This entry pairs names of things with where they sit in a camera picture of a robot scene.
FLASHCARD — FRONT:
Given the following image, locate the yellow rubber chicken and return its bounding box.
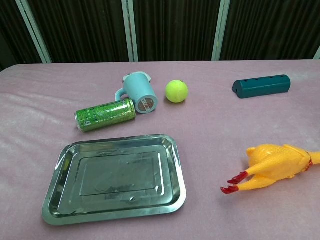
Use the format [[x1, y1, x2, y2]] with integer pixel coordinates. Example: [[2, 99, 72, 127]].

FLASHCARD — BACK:
[[219, 142, 320, 195]]

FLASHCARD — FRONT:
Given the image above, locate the stainless steel tray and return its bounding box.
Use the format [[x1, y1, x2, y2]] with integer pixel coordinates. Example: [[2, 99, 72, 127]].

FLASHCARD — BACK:
[[41, 134, 188, 227]]

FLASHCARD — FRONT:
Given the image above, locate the yellow-green tennis ball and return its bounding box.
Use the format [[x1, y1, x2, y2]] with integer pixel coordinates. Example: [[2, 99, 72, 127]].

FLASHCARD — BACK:
[[165, 79, 189, 104]]

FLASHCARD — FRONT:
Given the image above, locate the light blue mug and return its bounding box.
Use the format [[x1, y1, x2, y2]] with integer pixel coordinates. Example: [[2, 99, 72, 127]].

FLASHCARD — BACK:
[[114, 71, 159, 115]]

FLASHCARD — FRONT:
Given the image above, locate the green drink can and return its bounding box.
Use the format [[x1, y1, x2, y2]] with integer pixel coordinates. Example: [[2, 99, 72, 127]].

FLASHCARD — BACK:
[[74, 98, 137, 133]]

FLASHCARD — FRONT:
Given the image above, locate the pink tablecloth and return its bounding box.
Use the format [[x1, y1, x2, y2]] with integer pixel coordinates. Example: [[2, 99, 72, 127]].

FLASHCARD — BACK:
[[0, 59, 320, 240]]

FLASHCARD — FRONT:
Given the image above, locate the dark teal perforated block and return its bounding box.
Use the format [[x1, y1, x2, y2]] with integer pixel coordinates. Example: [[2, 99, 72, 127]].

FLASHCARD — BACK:
[[231, 74, 292, 100]]

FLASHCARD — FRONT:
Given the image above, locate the black curtain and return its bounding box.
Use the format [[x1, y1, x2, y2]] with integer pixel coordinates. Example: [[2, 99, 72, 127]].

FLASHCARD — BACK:
[[0, 0, 320, 71]]

